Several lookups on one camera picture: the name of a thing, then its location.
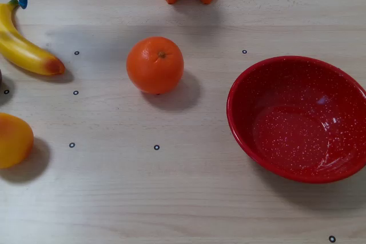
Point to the red speckled enamel bowl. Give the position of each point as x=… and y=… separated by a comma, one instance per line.
x=297, y=135

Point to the yellow plastic banana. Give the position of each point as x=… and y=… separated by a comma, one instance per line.
x=25, y=55

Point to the orange fruit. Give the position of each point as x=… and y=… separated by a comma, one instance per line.
x=154, y=67

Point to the yellow orange mango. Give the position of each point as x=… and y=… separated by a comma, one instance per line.
x=14, y=141

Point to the dark purple plum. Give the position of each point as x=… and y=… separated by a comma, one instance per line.
x=0, y=77

